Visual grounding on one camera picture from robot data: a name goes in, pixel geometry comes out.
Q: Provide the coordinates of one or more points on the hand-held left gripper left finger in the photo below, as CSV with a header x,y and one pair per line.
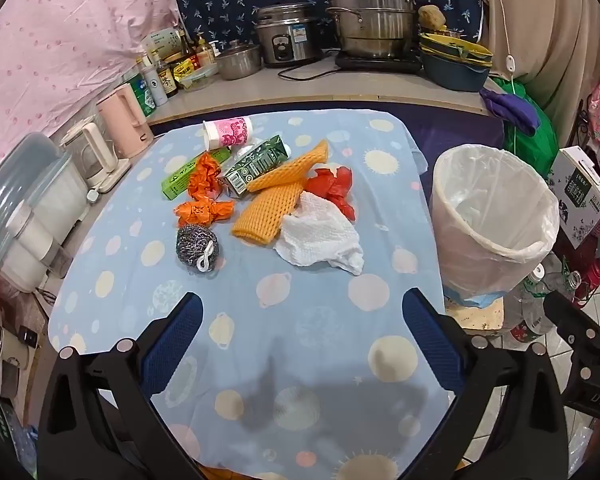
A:
x,y
172,345

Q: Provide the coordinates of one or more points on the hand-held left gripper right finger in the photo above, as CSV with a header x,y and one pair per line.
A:
x,y
432,340

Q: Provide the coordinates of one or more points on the bin with white liner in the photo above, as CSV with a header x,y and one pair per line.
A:
x,y
480,260

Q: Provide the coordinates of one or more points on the steel wool scourer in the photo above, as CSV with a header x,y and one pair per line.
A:
x,y
195,247

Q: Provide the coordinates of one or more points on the orange twisted wrapper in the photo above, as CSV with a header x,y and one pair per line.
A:
x,y
200,211

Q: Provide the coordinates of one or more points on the white paper towel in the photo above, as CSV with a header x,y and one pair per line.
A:
x,y
320,237

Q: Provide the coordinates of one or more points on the long green cardboard box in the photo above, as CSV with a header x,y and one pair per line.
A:
x,y
180,180

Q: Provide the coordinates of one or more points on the red plastic bag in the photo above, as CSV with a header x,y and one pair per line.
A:
x,y
335,187

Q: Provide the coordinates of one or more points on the green drink carton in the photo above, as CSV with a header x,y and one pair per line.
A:
x,y
255,165

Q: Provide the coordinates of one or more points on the pink floral paper cup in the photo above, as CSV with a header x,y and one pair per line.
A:
x,y
230,132

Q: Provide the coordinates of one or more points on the red container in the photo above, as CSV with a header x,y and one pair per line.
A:
x,y
592,275

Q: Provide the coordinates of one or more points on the clear plastic bottle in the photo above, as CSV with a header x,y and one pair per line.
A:
x,y
567,282
532,305

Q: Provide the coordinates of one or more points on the tan cardboard sheet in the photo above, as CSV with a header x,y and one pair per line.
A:
x,y
472,317

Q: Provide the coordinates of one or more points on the white milk carton box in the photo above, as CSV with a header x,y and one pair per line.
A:
x,y
577,195

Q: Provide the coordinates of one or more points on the green plastic bag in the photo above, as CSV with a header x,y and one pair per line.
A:
x,y
542,137

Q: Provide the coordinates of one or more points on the black metal rack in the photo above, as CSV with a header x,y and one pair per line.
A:
x,y
579,120

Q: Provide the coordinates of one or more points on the white power plug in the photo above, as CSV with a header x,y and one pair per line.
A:
x,y
94,195

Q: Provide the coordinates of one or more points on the white round appliance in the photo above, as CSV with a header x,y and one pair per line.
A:
x,y
22,255

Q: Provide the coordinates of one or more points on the purple cloth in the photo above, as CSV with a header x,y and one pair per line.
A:
x,y
510,107

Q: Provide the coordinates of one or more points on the white glass kettle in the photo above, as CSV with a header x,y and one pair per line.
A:
x,y
92,152

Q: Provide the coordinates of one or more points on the dish container with clear lid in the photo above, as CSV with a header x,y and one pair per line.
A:
x,y
40,180

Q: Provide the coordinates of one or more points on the pink electric kettle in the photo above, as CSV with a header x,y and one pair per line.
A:
x,y
125,125

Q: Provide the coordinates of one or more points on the yellow rimmed bowl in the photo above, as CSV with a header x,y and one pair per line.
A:
x,y
450,42
480,61

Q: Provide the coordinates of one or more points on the dark blue bowl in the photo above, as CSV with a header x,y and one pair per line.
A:
x,y
452,75

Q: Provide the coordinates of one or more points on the beige curtain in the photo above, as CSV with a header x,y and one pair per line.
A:
x,y
545,20

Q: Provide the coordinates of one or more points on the green label canister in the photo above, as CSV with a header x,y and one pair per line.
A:
x,y
141,94

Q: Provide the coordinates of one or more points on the row of condiment bottles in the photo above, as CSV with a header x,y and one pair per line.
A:
x,y
166,82

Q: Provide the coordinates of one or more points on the clear food container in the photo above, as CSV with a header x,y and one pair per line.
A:
x,y
198,78

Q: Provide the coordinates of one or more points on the black induction cooker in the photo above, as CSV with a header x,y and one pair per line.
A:
x,y
380,64

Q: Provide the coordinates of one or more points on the small steel lidded pot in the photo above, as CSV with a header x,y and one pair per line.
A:
x,y
237,62

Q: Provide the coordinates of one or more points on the tan loofah sponge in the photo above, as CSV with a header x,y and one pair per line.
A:
x,y
432,16

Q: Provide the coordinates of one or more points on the large steel steamer pot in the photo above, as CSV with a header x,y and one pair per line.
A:
x,y
370,25

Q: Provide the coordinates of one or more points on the pink dotted curtain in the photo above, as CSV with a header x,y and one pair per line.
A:
x,y
55,45

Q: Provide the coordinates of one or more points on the steel rice cooker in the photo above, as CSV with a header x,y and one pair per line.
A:
x,y
290,40

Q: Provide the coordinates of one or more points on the navy leaf print cloth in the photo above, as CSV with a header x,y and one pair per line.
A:
x,y
220,10

